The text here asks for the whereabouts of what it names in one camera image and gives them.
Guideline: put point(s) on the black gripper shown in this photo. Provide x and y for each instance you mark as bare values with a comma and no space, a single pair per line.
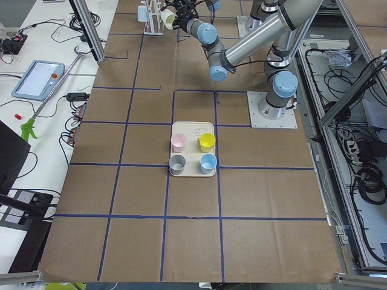
182,17

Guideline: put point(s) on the cream white cup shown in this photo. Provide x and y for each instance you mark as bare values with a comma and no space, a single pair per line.
168,17

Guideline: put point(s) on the light blue cup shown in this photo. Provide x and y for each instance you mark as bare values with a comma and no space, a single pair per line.
208,163
142,13

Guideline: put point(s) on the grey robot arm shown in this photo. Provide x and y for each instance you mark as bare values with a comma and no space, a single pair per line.
281,25
261,10

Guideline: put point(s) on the pink cup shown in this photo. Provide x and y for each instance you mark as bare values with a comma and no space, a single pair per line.
178,142

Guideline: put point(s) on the yellow cup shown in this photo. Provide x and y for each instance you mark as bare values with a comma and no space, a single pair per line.
207,142

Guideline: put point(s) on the grey cup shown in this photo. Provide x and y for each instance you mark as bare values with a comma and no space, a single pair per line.
177,164

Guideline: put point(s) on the black power adapter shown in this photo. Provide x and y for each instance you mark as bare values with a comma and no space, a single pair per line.
77,96

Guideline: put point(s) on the cream plastic tray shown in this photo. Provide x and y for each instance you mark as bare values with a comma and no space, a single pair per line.
192,153

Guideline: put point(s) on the blue teach pendant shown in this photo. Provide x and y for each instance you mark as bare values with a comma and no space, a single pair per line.
38,80

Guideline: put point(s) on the white wire cup rack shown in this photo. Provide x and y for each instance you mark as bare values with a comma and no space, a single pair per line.
154,27

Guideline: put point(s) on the aluminium frame post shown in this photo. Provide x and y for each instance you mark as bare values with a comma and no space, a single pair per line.
83,15

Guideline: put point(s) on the green handled reach grabber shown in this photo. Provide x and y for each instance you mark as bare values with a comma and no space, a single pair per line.
27,127

